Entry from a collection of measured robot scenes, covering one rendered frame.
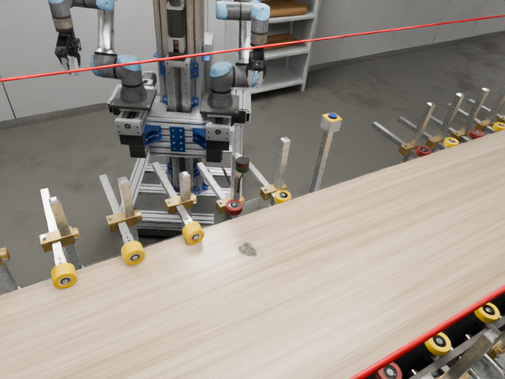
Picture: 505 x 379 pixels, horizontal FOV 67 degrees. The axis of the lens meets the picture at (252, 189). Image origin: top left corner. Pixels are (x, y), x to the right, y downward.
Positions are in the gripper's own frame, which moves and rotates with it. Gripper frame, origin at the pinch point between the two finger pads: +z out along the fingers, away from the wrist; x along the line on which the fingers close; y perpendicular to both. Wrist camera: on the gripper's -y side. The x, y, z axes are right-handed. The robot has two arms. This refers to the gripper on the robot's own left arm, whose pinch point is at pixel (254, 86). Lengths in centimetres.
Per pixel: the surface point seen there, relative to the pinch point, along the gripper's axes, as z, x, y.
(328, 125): 12.6, -36.8, -10.5
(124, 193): 22, 50, -56
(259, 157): 131, -18, 124
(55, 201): 17, 71, -67
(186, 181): 24, 27, -44
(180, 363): 42, 22, -113
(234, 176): 28.7, 6.9, -33.0
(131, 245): 34, 45, -72
